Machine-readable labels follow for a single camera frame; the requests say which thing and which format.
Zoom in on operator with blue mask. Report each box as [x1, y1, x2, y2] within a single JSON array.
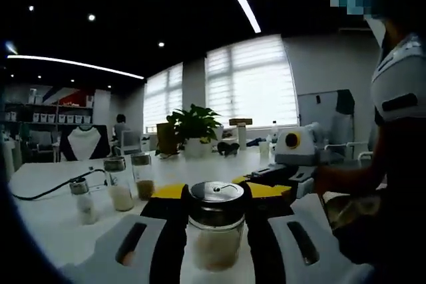
[[335, 14, 426, 267]]

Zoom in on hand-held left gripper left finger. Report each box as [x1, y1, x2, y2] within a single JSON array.
[[63, 183, 191, 284]]

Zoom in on brown paper bag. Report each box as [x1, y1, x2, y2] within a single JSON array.
[[155, 122, 177, 157]]

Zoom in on green plant in white pot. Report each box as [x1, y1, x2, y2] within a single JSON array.
[[154, 103, 224, 159]]

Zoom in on shelf with white storage bins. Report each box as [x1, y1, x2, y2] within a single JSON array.
[[5, 87, 96, 126]]

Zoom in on white mesh chair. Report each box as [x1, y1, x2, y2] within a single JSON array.
[[118, 130, 144, 155]]

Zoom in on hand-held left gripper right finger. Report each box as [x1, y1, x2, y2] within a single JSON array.
[[244, 182, 375, 284]]

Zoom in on white chest-worn device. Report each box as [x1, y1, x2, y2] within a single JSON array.
[[371, 33, 426, 124]]

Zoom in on flat cardboard box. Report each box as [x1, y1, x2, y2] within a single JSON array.
[[228, 117, 253, 127]]

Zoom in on tall seasoning bottle white contents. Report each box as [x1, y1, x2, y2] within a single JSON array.
[[103, 156, 134, 212]]

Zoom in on small glass seasoning bottle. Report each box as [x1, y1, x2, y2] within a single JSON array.
[[69, 180, 101, 225], [179, 180, 253, 273]]

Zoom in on white cabinet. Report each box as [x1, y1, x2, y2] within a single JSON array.
[[297, 89, 355, 152]]

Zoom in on narrow window with blinds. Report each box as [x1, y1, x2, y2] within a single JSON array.
[[143, 63, 184, 134]]

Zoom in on tall seasoning bottle brown contents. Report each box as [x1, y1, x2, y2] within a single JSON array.
[[130, 153, 156, 202]]

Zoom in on black power cable with plug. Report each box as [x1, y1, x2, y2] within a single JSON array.
[[11, 168, 107, 202]]

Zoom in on dark grey gadget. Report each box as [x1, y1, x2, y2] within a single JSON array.
[[216, 142, 241, 158]]

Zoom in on dark hanging cloth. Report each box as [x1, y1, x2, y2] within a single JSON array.
[[335, 89, 355, 115]]

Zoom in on large window with blinds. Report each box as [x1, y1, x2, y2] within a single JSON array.
[[204, 34, 299, 130]]

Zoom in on clear plastic water bottle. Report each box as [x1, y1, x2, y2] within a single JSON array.
[[269, 120, 280, 144]]

